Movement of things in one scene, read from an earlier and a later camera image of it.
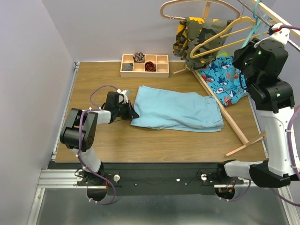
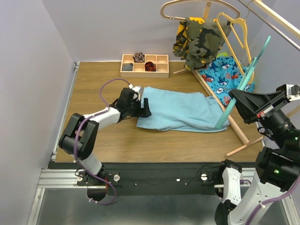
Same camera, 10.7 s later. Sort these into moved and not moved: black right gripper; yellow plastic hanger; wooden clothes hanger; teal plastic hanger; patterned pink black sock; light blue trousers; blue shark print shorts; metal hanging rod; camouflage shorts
Moved: teal plastic hanger; black right gripper; yellow plastic hanger
Not moved: wooden clothes hanger; blue shark print shorts; light blue trousers; patterned pink black sock; metal hanging rod; camouflage shorts
